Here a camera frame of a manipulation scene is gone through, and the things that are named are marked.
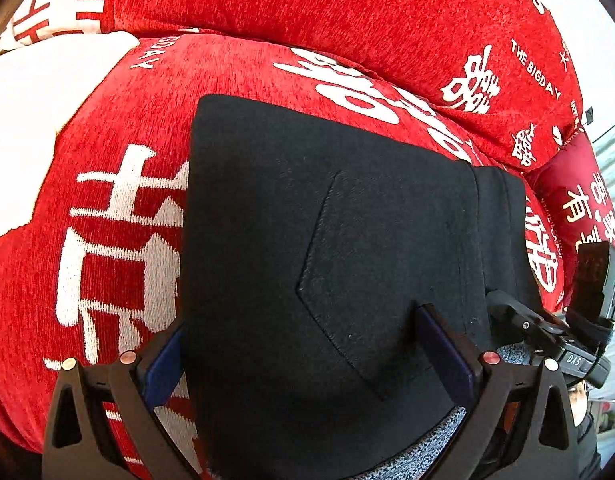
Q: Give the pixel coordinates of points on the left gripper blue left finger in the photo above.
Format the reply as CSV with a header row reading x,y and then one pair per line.
x,y
79,443

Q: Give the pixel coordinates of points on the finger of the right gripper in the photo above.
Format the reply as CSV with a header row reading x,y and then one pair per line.
x,y
522,319

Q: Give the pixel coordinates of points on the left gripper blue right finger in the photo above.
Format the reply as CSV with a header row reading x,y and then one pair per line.
x,y
518,422

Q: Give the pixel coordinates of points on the black pants with patterned waistband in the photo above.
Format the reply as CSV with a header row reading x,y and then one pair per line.
x,y
307,245

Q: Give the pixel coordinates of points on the dark red embroidered pillow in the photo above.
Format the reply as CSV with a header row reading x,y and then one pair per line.
x,y
575,196

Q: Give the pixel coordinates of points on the red blanket with white characters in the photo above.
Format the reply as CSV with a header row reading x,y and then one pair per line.
x,y
95,139

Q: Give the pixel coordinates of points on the red pillow with white characters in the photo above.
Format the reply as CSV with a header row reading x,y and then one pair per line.
x,y
499,68

